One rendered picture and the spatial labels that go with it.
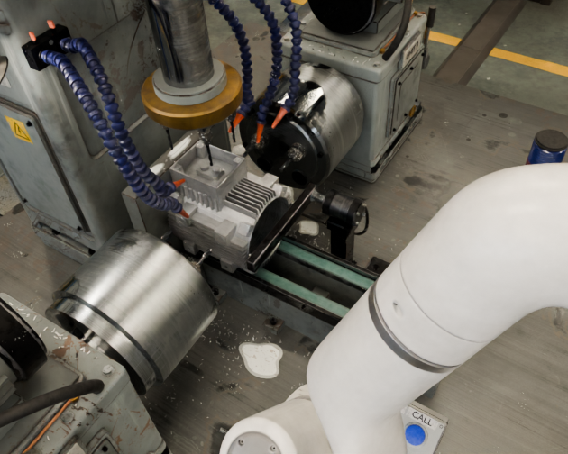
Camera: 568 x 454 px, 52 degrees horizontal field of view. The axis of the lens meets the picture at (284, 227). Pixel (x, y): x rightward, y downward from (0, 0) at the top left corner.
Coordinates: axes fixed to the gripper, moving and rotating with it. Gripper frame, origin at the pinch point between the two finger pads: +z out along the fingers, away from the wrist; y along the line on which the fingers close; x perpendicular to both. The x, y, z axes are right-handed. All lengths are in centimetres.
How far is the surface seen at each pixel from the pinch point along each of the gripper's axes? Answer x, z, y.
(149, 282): -3.4, -1.6, 37.9
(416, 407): -3.6, 7.7, -8.7
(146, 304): -0.1, -2.6, 36.0
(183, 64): -39, -6, 45
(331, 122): -45, 35, 34
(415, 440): 0.4, 5.8, -10.4
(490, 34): -167, 266, 56
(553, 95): -136, 245, 8
